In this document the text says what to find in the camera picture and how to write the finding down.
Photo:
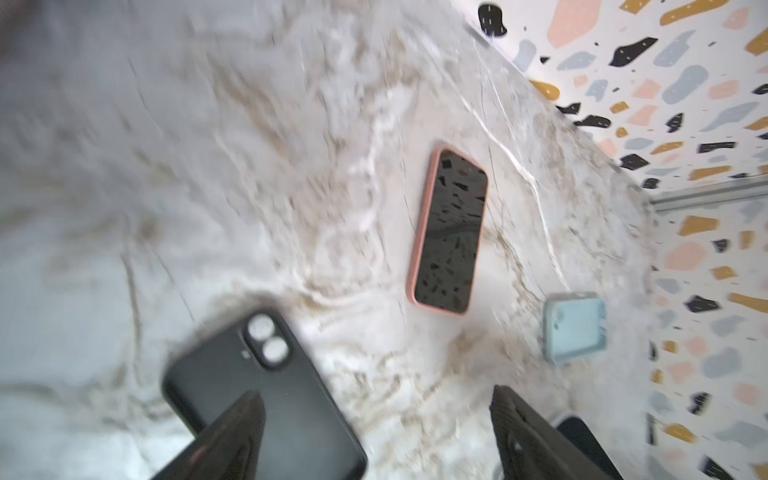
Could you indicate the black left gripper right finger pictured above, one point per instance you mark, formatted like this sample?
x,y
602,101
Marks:
x,y
529,445

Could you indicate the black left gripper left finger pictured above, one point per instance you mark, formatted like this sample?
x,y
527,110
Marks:
x,y
227,449

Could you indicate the black phone case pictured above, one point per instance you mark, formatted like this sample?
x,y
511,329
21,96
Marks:
x,y
305,435

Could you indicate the light blue phone case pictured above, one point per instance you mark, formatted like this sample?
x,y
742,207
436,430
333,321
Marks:
x,y
574,326

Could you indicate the blue smartphone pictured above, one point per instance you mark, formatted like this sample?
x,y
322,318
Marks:
x,y
578,433

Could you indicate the aluminium frame post right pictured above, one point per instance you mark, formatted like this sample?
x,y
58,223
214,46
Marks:
x,y
736,190

